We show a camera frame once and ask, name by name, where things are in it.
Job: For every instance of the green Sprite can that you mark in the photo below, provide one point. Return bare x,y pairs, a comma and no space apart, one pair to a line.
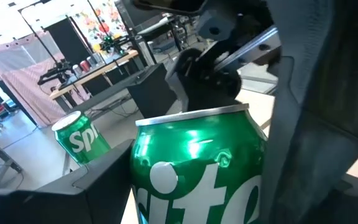
79,140
197,149

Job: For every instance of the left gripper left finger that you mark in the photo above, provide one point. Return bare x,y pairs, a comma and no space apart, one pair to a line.
73,202

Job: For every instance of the background black robot arm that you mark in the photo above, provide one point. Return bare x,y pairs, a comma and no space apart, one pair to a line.
53,73

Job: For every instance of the background wooden table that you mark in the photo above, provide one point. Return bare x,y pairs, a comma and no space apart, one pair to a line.
104,67

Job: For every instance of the floral print banner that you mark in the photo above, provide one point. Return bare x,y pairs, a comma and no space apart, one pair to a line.
89,21

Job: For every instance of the black upright panel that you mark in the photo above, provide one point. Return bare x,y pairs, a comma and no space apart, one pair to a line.
68,40

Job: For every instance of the pink curtain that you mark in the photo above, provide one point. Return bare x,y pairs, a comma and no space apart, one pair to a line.
26,90

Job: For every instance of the black cabinet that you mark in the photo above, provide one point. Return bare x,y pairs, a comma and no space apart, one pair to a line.
151,93

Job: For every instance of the red background can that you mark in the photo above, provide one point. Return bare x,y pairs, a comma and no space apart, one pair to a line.
85,66

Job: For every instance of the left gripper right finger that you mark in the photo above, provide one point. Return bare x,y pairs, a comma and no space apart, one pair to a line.
306,186

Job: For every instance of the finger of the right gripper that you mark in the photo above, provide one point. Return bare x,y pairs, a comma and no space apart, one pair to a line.
204,87
337,62

